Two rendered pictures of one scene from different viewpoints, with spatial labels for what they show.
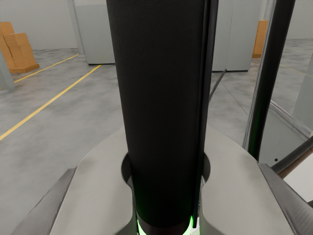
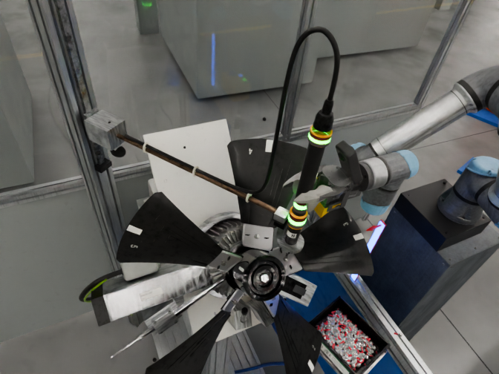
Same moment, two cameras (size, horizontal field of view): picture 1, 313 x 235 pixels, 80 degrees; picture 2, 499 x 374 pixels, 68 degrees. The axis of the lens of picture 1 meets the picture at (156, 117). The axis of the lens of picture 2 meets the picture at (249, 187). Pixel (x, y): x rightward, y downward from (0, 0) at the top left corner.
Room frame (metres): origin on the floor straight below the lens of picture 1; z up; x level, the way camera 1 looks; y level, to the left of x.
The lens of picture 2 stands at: (0.50, 0.43, 2.04)
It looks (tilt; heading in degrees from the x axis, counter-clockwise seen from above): 45 degrees down; 238
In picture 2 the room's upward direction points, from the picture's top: 7 degrees clockwise
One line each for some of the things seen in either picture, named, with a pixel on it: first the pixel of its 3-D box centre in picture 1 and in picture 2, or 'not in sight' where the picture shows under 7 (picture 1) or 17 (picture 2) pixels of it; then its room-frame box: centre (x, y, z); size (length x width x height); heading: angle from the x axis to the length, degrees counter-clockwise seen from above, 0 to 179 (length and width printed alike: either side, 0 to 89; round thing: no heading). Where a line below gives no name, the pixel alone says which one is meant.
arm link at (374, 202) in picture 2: not in sight; (376, 190); (-0.20, -0.01, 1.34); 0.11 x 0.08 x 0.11; 73
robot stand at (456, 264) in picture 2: not in sight; (399, 288); (-0.69, 0.02, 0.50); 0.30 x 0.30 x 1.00; 88
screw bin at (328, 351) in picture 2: not in sight; (345, 338); (-0.11, 0.18, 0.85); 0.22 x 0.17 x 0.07; 102
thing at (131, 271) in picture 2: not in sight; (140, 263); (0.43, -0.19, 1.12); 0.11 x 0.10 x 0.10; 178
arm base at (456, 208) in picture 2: not in sight; (464, 199); (-0.69, 0.02, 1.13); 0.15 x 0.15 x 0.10
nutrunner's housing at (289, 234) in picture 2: not in sight; (305, 188); (0.08, 0.00, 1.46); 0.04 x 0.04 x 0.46
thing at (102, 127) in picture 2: not in sight; (105, 129); (0.41, -0.53, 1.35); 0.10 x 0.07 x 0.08; 123
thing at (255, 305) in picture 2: not in sight; (263, 309); (0.11, 0.00, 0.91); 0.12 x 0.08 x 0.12; 88
